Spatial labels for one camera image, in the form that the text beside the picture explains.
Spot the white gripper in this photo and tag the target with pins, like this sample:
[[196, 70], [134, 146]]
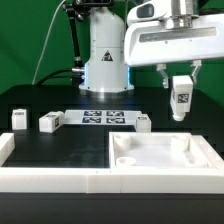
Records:
[[148, 43]]

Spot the white square tabletop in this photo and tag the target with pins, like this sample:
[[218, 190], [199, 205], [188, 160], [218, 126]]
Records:
[[156, 150]]

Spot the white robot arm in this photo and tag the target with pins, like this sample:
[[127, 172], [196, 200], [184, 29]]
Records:
[[106, 71]]

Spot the white marker plate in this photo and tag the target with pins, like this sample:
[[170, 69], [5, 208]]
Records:
[[100, 117]]

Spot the white U-shaped fence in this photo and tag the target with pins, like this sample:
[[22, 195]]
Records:
[[111, 180]]

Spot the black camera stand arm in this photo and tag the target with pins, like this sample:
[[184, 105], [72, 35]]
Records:
[[76, 13]]

